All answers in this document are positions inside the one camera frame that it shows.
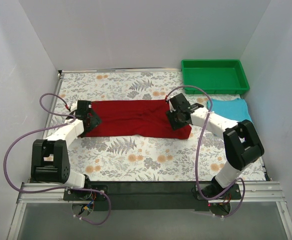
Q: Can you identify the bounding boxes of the red t-shirt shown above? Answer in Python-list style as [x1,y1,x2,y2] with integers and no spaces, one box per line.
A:
[82,99,192,140]

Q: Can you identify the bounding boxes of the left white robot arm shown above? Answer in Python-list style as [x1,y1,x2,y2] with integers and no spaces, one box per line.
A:
[31,100,101,200]

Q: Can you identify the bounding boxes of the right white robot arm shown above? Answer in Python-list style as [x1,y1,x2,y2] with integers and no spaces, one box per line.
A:
[165,93,265,200]

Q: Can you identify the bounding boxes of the floral patterned table mat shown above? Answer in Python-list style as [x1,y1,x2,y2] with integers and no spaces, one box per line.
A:
[35,71,265,182]

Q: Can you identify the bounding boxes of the green plastic tray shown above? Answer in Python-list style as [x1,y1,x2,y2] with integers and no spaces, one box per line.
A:
[181,59,250,95]

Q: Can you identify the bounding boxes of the folded turquoise t-shirt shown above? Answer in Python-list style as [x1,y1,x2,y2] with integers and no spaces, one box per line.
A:
[205,97,254,137]

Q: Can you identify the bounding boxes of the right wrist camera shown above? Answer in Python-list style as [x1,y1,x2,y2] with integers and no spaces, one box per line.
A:
[165,95,176,113]

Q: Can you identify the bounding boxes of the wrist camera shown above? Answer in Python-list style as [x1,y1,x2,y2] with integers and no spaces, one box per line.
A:
[165,95,176,113]
[66,101,78,116]

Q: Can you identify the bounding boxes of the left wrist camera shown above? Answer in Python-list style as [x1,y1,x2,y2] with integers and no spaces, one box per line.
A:
[66,101,78,116]

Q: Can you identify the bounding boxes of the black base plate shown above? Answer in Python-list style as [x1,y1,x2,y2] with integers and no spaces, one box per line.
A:
[63,181,242,211]

